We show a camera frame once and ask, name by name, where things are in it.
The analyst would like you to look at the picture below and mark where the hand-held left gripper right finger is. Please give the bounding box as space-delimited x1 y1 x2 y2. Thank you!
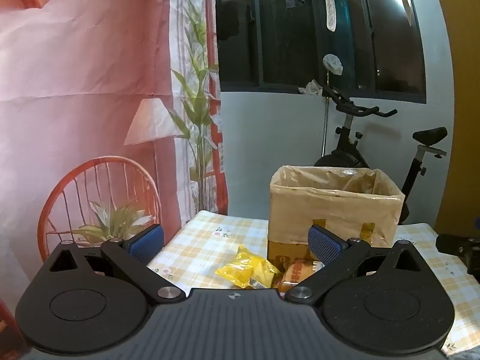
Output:
286 225 429 304

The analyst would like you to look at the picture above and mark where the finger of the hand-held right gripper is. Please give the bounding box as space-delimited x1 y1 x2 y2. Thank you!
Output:
437 232 480 275

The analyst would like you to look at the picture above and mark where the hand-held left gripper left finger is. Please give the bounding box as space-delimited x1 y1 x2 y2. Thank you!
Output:
44 224 187 306

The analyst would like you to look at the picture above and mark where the cardboard box with plastic liner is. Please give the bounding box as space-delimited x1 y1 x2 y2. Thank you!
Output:
267 165 406 262

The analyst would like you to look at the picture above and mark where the orange bread packet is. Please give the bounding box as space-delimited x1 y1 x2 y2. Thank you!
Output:
277 257 325 293

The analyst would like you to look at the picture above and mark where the yellow snack packet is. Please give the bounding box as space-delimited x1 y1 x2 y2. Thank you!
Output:
214 245 282 290

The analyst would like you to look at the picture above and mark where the checked floral tablecloth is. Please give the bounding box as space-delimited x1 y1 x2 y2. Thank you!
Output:
146 210 480 357

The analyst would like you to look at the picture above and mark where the black exercise bike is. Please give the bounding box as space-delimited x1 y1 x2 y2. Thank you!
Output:
313 82 449 226

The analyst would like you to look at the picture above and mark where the thin metal rod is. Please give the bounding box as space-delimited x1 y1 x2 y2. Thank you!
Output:
320 71 331 158

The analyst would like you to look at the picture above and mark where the crumpled white plastic bag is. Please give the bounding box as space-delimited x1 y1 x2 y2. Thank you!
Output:
298 80 323 97

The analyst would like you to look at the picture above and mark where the pink printed backdrop cloth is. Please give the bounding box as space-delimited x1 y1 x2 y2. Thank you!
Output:
0 0 229 360

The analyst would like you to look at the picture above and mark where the dark window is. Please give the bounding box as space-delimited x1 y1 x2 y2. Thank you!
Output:
215 0 428 105

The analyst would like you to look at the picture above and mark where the hanging white strip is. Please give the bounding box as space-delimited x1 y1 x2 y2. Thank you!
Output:
322 0 339 33

